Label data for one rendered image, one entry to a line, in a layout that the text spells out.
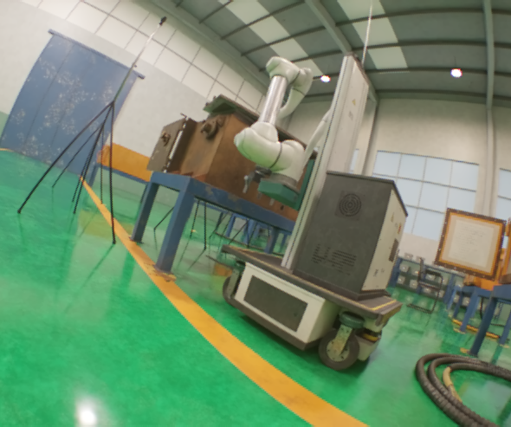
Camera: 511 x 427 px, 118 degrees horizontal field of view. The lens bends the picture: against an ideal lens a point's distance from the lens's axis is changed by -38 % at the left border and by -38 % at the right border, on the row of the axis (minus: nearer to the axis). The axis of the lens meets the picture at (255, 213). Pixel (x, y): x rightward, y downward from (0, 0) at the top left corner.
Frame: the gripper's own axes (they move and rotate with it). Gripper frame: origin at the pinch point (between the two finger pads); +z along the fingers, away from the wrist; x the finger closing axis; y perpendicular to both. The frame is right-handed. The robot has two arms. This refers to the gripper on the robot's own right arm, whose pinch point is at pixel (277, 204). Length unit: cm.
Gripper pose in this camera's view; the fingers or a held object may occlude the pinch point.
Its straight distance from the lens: 184.1
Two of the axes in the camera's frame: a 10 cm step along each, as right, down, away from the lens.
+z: -3.3, 9.4, -0.5
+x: 6.4, 2.6, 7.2
